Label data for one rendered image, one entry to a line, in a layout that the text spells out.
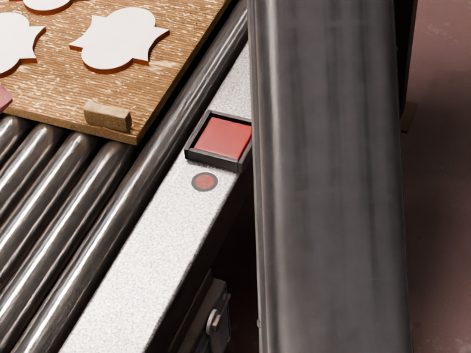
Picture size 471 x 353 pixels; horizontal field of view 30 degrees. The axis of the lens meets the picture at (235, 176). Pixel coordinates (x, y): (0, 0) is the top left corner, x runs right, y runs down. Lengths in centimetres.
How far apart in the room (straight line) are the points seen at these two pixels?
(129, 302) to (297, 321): 63
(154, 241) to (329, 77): 68
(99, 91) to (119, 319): 34
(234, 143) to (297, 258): 75
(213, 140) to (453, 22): 183
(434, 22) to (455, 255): 91
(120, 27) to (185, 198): 31
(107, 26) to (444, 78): 153
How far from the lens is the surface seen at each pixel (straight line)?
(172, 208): 102
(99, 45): 120
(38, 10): 129
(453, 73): 263
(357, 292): 32
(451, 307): 207
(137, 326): 92
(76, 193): 105
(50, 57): 122
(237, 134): 107
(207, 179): 104
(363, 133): 32
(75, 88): 116
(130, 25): 123
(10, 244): 102
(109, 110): 108
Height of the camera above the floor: 167
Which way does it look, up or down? 47 degrees down
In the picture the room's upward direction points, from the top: 4 degrees counter-clockwise
